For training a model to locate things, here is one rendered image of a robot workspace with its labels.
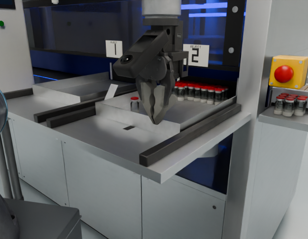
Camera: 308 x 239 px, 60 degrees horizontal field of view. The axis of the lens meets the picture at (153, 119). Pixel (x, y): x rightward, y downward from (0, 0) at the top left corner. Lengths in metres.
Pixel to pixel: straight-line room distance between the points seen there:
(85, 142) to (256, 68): 0.46
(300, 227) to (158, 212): 1.00
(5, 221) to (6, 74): 0.97
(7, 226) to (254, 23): 0.66
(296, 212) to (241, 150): 1.22
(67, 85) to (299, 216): 1.55
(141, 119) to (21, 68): 0.90
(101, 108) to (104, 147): 0.19
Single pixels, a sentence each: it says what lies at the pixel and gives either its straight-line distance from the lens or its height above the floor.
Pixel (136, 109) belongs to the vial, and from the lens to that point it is 0.69.
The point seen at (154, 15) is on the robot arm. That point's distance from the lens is 0.52.
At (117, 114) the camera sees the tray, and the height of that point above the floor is 0.90.
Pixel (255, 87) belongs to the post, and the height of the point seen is 0.95.
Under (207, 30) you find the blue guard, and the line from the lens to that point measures 0.79.
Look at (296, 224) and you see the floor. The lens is 1.89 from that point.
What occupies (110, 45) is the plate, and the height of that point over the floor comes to 1.03.
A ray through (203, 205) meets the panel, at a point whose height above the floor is 0.53.
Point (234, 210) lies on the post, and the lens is 0.92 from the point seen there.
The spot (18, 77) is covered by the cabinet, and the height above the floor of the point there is 0.88.
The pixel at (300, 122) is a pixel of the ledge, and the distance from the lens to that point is 0.75.
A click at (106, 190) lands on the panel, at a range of 1.31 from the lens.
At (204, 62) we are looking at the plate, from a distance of 0.80.
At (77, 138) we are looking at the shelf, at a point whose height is 0.88.
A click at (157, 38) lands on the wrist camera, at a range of 0.50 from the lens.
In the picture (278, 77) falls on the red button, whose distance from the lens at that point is 0.69.
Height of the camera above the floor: 1.10
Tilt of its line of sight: 19 degrees down
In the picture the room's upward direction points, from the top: straight up
